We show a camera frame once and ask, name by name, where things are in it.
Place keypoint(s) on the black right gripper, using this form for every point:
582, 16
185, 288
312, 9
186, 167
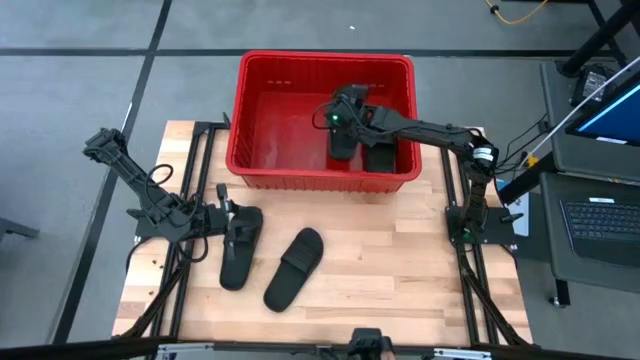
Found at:
350, 112

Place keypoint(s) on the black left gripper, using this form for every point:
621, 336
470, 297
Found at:
217, 220

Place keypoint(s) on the black foam slide sandal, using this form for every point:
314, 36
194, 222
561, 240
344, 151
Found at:
380, 160
342, 147
237, 270
290, 280

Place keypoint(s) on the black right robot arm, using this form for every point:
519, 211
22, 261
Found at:
430, 132

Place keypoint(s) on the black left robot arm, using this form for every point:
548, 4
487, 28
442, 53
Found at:
135, 182

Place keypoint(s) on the red plastic bin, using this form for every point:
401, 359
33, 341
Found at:
290, 130

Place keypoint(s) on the black device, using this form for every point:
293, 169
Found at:
370, 342

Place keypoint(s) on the yellow connector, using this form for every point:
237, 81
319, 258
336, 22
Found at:
532, 161

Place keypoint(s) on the laptop computer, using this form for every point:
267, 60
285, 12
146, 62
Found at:
555, 125

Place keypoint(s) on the white paper sheet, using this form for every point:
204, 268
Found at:
522, 227

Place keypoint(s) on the grey furniture foot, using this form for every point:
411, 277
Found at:
15, 229

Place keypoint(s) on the black power adapter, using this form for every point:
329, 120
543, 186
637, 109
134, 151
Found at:
592, 82

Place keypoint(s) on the thick black stand pole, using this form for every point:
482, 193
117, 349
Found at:
600, 36

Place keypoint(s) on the thin black stand leg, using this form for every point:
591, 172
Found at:
595, 10

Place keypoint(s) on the computer monitor blue screen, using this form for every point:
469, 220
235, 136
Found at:
617, 117

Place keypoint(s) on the black laptop keyboard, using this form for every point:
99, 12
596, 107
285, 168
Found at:
600, 220

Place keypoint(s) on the black table leg caster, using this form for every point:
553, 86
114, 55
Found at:
561, 295

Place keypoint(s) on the black aluminium frame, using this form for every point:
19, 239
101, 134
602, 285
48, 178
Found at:
202, 150
472, 280

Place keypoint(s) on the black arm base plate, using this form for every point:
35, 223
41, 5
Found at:
145, 230
500, 227

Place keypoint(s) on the black front rail bar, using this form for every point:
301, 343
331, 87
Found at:
75, 348

